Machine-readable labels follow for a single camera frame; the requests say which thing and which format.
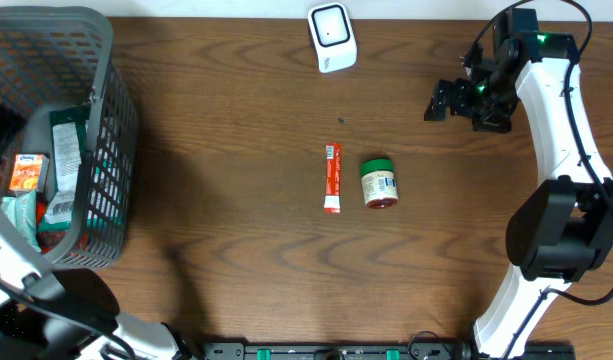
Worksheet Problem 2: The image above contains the green lid seasoning jar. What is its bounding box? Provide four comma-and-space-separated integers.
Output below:
360, 158, 399, 209

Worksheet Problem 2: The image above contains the red stick sachet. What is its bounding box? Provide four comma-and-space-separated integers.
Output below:
324, 143, 342, 214

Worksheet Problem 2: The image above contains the red snack packet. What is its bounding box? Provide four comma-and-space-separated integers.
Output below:
36, 202, 67, 253

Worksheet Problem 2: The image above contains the light green wipes pack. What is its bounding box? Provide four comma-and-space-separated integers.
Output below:
1, 190, 41, 252

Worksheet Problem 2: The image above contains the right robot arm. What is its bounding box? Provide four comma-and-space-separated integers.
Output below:
424, 29, 613, 359

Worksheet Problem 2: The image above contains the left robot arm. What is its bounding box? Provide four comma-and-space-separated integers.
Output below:
0, 208, 196, 359

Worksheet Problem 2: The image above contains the white barcode scanner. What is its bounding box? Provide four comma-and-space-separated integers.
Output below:
307, 2, 358, 73

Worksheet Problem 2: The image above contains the grey plastic mesh basket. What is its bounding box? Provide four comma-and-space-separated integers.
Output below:
0, 6, 139, 270

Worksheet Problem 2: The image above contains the orange tissue pack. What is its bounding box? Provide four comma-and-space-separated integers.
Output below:
8, 154, 50, 193

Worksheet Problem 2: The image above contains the right black cable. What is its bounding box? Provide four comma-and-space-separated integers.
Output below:
460, 0, 613, 360

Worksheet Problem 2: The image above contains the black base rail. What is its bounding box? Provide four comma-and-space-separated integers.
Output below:
200, 341, 577, 360

